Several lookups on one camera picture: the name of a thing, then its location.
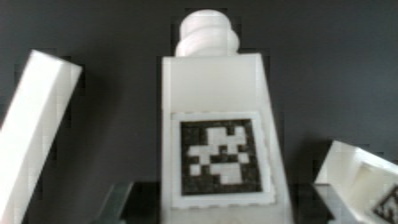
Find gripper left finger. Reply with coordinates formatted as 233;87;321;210
89;183;133;224

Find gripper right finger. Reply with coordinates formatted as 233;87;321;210
313;184;355;224

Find white square tabletop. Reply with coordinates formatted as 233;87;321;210
314;141;398;224

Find white table leg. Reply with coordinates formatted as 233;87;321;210
162;10;293;224

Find white L-shaped obstacle fence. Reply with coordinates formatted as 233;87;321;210
0;50;82;224

